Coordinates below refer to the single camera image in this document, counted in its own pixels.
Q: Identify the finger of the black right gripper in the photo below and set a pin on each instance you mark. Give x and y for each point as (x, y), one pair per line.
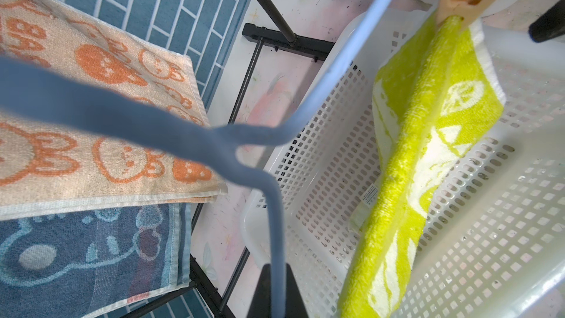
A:
(550, 25)

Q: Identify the yellow green towel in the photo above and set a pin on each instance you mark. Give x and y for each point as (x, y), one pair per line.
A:
(432, 101)

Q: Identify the light blue wire hanger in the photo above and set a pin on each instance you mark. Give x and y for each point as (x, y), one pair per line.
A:
(247, 137)

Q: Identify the blue bear towel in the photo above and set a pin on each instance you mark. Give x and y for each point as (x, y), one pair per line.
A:
(89, 263)

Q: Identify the white perforated plastic basket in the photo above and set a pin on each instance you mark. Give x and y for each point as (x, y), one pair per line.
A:
(494, 238)

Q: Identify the orange bunny towel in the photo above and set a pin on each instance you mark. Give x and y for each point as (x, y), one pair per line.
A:
(49, 168)

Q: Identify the black clothes rack frame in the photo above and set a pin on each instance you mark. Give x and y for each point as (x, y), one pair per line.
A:
(261, 91)

